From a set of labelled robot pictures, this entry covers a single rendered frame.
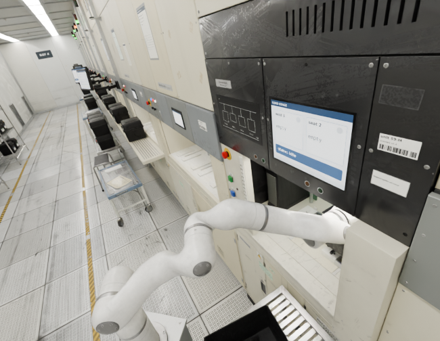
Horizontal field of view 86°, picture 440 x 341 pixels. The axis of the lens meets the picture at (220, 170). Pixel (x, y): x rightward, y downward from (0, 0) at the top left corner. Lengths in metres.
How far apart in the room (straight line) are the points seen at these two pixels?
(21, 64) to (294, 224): 13.98
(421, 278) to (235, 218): 0.46
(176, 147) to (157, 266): 1.90
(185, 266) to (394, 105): 0.65
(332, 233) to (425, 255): 0.25
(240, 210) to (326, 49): 0.47
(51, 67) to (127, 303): 13.60
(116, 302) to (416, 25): 1.01
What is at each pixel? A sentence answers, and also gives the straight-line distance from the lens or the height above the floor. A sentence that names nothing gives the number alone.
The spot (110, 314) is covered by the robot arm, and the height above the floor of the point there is 1.17.
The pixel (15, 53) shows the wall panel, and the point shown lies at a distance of 14.32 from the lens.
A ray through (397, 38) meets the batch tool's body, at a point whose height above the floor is 1.83.
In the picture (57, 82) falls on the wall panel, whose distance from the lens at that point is 14.22.
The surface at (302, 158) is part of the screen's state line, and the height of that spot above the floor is 1.51.
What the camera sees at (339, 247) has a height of 1.00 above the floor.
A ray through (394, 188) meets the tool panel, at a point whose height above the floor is 1.54.
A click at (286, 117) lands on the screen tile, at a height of 1.63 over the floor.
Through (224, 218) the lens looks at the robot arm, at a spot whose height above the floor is 1.40.
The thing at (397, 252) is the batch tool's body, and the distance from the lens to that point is 0.69.
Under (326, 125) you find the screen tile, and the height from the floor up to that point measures 1.64.
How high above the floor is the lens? 1.89
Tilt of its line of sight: 30 degrees down
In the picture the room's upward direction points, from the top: 11 degrees counter-clockwise
